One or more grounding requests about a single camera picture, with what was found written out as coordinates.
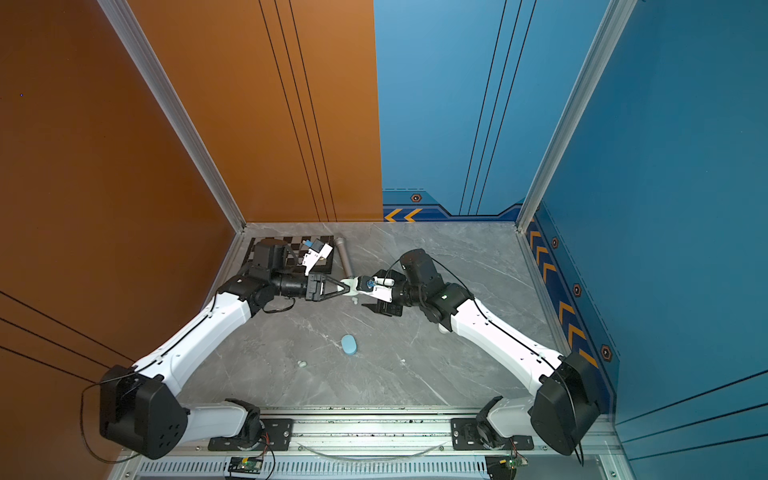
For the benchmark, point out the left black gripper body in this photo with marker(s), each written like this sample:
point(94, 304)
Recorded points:
point(313, 285)

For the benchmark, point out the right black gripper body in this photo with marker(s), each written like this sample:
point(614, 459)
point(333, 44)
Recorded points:
point(395, 309)

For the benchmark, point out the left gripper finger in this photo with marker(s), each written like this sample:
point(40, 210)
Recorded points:
point(339, 283)
point(338, 293)

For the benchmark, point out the green charging case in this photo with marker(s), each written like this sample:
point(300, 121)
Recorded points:
point(351, 285)

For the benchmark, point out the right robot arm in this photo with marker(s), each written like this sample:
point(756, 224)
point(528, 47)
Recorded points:
point(564, 393)

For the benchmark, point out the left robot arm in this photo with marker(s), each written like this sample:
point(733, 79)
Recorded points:
point(139, 409)

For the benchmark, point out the blue charging case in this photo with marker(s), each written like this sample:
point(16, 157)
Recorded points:
point(349, 344)

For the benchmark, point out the silver microphone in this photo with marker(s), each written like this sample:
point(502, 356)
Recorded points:
point(342, 252)

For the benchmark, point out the black white chessboard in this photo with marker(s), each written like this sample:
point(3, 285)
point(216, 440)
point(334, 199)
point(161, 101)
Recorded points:
point(290, 246)

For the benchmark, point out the right circuit board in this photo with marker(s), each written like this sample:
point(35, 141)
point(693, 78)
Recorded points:
point(504, 467)

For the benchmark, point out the circuit board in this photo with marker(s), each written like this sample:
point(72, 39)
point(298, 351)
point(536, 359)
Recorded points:
point(249, 467)
point(504, 467)

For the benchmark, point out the left circuit board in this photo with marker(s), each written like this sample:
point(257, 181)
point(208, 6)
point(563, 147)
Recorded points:
point(249, 467)

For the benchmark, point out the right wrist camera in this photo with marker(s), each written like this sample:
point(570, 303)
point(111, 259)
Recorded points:
point(380, 288)

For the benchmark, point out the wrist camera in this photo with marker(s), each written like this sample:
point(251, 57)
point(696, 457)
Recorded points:
point(317, 255)
point(380, 288)

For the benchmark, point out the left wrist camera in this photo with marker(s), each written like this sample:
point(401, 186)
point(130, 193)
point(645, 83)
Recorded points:
point(317, 255)

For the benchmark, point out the aluminium front rail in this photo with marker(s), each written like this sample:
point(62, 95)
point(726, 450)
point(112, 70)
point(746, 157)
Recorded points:
point(395, 432)

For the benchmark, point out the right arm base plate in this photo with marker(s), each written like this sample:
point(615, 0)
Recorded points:
point(470, 434)

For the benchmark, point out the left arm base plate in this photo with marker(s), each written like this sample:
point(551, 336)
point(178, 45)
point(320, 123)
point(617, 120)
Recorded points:
point(275, 434)

